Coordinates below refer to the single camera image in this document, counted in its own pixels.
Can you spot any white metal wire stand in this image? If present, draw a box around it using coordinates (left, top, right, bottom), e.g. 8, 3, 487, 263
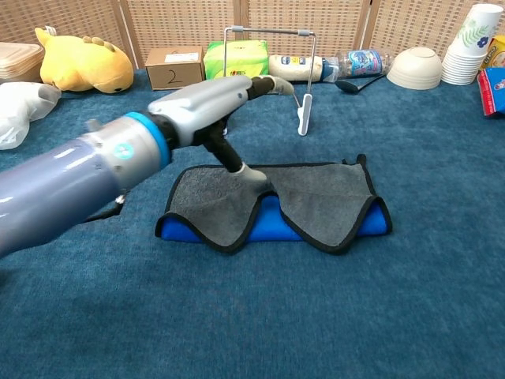
223, 25, 317, 137

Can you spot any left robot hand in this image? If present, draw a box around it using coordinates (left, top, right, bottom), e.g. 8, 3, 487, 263
148, 74, 295, 197

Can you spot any blue and red snack bag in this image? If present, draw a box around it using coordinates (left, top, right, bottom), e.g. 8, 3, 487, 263
476, 66, 505, 118

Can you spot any green tissue pack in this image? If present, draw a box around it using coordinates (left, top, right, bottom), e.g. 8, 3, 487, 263
203, 39, 271, 82

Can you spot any brown cardboard box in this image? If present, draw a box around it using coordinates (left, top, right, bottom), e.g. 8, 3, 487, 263
144, 46, 206, 92

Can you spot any stack of paper cups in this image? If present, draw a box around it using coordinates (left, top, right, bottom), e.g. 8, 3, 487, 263
440, 3, 502, 86

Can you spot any blue carpet table cover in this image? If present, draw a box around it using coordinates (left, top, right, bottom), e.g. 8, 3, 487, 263
0, 69, 505, 379

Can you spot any white mayonnaise bottle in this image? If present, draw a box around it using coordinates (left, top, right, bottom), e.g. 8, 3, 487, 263
267, 54, 339, 83

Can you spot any grey and blue towel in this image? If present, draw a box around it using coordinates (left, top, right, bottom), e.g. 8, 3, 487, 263
155, 153, 394, 256

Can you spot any black ladle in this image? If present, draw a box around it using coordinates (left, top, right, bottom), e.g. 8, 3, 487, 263
335, 73, 386, 96

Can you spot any clear plastic water bottle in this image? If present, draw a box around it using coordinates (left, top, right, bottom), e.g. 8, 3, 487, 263
335, 48, 395, 80

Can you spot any white plastic bag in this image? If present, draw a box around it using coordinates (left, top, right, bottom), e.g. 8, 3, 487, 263
0, 81, 62, 151

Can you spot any yellow plush toy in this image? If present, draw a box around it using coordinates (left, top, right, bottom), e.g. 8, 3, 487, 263
34, 26, 135, 95

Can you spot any wicker folding screen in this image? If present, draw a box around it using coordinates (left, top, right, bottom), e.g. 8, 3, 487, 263
0, 0, 505, 71

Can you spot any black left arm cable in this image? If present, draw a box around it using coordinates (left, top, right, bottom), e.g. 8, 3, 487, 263
84, 193, 128, 223

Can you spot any yellow snack bag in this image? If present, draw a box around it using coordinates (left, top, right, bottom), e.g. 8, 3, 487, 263
479, 34, 505, 72

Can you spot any beige upturned bowl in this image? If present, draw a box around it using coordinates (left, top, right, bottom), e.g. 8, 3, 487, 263
385, 46, 443, 91

